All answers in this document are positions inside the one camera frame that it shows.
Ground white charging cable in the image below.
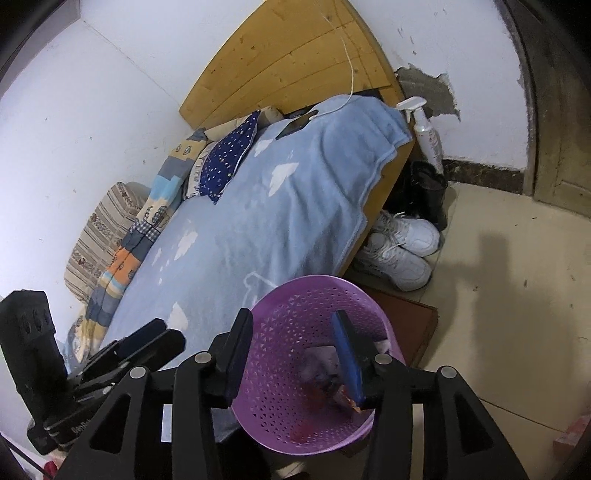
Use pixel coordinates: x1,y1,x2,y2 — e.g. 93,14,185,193
310,14,357,121

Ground pink object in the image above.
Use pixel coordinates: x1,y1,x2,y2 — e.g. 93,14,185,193
553,413,591,457

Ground patchwork cartoon quilt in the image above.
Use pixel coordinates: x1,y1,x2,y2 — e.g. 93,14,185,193
65,127,208,370

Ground white sneaker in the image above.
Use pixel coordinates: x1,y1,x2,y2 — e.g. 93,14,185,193
353,233,432,291
369,210,440,257

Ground navy star print pillow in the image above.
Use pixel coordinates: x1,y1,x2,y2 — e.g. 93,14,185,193
198,111,262,205

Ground purple plastic basket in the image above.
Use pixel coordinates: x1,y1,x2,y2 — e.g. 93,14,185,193
231,275,407,455

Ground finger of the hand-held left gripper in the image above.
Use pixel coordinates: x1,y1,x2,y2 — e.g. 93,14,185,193
68,329,186,398
69,318,166,376

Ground pale wrapper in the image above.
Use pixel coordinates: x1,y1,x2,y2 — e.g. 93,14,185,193
300,344,343,385

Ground black smartphone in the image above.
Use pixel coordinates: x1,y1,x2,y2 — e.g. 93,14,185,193
276,110,319,140

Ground white spray bottle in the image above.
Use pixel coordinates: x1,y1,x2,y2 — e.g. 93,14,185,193
396,96,445,175

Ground wooden door frame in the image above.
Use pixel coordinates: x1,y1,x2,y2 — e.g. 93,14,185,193
503,0,591,217

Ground wooden headboard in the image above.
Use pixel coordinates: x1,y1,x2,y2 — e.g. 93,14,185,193
179,0,407,134

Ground striped beige pillow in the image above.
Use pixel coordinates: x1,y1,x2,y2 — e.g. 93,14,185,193
64,181,151,303

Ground blue cloud print blanket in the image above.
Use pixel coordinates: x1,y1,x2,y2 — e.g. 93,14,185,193
99,95,414,352

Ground brown floor board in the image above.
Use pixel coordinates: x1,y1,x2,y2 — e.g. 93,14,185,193
355,281,438,367

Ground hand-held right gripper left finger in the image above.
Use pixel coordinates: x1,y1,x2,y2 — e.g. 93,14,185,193
60,308,254,480

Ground black boots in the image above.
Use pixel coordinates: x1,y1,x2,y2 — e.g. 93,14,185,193
388,161,448,232

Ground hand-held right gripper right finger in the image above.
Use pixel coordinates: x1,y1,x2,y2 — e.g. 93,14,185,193
331,311,527,480

